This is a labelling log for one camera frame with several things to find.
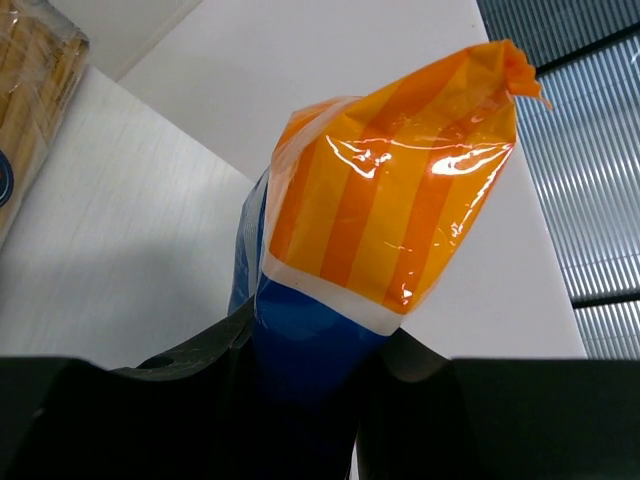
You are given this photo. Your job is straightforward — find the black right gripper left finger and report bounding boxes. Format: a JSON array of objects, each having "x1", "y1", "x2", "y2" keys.
[{"x1": 1, "y1": 303, "x2": 253, "y2": 479}]

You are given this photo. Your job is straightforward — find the dark blue spaghetti pack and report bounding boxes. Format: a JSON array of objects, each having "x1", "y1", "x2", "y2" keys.
[{"x1": 1, "y1": 1, "x2": 90, "y2": 239}]

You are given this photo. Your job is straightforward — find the blue orange pasta bag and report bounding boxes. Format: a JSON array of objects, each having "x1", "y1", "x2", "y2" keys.
[{"x1": 228, "y1": 40, "x2": 541, "y2": 479}]

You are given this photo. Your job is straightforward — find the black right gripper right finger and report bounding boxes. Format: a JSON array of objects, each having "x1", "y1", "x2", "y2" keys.
[{"x1": 357, "y1": 331, "x2": 639, "y2": 479}]

